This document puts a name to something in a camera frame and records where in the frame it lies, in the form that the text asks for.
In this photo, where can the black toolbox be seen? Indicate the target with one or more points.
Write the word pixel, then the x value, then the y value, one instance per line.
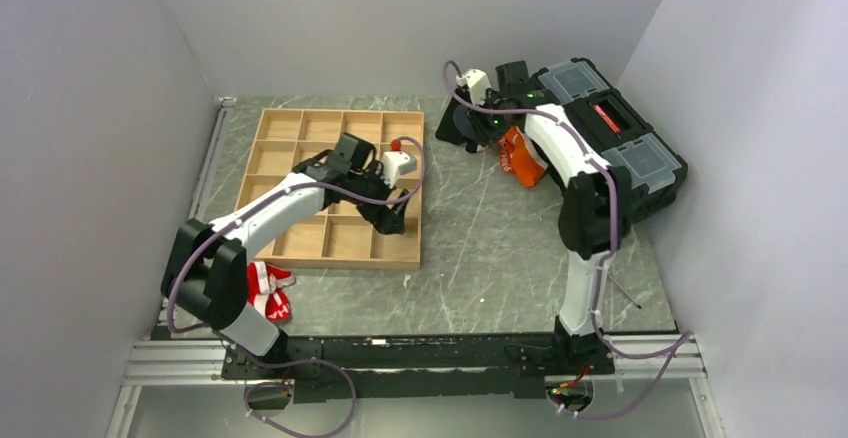
pixel 616 131

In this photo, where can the black garment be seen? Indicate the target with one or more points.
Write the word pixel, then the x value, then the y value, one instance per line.
pixel 447 132

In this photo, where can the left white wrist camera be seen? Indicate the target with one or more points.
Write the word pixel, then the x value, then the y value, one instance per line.
pixel 396 163

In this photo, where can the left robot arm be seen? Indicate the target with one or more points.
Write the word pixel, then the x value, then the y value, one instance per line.
pixel 207 271

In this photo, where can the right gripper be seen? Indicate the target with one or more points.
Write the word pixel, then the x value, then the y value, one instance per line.
pixel 484 135

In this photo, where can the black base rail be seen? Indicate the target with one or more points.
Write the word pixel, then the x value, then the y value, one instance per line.
pixel 522 365

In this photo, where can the wooden compartment tray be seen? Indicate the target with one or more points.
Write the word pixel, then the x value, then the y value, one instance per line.
pixel 286 234

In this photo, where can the navy underwear beige waistband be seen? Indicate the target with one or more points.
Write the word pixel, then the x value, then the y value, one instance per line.
pixel 463 123

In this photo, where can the orange white garment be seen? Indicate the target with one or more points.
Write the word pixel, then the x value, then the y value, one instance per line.
pixel 519 157

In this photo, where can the red white garment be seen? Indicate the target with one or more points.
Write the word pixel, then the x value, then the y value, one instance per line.
pixel 266 290

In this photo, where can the aluminium frame rail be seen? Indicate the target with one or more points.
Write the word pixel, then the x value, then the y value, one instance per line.
pixel 453 328

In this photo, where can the yellow black screwdriver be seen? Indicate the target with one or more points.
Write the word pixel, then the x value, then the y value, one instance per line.
pixel 632 298

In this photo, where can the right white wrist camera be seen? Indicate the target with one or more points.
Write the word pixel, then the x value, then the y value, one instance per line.
pixel 477 85

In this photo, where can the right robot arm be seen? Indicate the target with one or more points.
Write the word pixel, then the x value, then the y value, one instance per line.
pixel 552 108

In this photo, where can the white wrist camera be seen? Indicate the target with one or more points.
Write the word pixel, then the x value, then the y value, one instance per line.
pixel 396 163
pixel 477 85

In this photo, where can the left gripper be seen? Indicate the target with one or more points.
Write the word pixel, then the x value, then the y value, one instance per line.
pixel 385 220

